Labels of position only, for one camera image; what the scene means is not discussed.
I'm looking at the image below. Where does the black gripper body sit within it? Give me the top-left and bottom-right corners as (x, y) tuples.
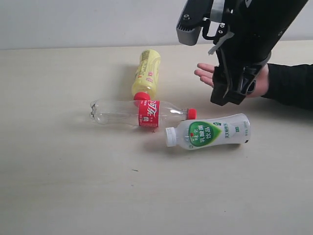
(219, 0), (300, 66)

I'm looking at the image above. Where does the white green label yogurt bottle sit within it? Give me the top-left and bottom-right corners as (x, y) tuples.
(165, 114), (251, 150)

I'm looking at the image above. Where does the clear cola bottle red label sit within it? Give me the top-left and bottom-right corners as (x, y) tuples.
(90, 99), (197, 128)

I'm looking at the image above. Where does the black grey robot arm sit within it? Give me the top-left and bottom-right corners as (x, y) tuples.
(208, 0), (307, 106)

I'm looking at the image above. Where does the black sleeved forearm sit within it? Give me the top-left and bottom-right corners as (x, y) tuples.
(262, 64), (313, 111)

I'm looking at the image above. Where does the yellow drink bottle red cap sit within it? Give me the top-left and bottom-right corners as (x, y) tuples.
(132, 49), (161, 107)

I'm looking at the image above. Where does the person's open hand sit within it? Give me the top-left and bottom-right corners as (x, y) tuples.
(194, 63), (270, 98)

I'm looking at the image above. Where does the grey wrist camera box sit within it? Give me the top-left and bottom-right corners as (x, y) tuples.
(176, 0), (225, 46)

